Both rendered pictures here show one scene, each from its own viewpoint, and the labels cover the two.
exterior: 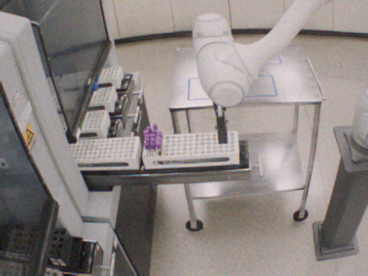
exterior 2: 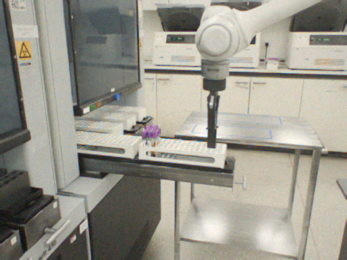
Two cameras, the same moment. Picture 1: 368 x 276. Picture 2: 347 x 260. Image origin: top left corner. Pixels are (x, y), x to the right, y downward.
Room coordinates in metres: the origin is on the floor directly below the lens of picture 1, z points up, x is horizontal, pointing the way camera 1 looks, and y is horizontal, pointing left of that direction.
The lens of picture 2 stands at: (-0.04, -0.08, 1.23)
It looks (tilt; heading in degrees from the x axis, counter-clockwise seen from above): 17 degrees down; 5
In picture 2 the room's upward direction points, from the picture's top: straight up
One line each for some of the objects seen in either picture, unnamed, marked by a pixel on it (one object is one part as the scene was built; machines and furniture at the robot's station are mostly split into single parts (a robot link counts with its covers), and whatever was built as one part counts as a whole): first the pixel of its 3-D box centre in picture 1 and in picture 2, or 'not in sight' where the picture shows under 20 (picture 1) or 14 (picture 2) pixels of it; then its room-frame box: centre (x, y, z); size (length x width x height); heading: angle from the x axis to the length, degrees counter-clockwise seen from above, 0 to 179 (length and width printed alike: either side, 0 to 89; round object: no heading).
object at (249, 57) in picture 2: not in sight; (234, 33); (3.53, -0.42, 1.24); 0.62 x 0.56 x 0.69; 172
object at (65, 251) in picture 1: (64, 248); (11, 190); (0.61, 0.40, 0.85); 0.12 x 0.02 x 0.06; 171
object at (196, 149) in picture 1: (191, 151); (182, 153); (0.96, -0.02, 0.83); 0.30 x 0.10 x 0.06; 81
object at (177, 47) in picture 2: not in sight; (182, 35); (3.61, 0.16, 1.22); 0.62 x 0.56 x 0.64; 169
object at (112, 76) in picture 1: (89, 82); (116, 114); (1.48, 0.37, 0.83); 0.30 x 0.10 x 0.06; 81
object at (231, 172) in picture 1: (152, 165); (146, 163); (0.98, 0.12, 0.78); 0.73 x 0.14 x 0.09; 81
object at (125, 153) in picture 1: (98, 155); (100, 145); (1.00, 0.30, 0.83); 0.30 x 0.10 x 0.06; 81
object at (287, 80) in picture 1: (249, 141); (240, 200); (1.39, -0.30, 0.41); 0.67 x 0.46 x 0.82; 81
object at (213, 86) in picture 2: not in sight; (213, 92); (0.94, -0.12, 1.06); 0.08 x 0.07 x 0.09; 171
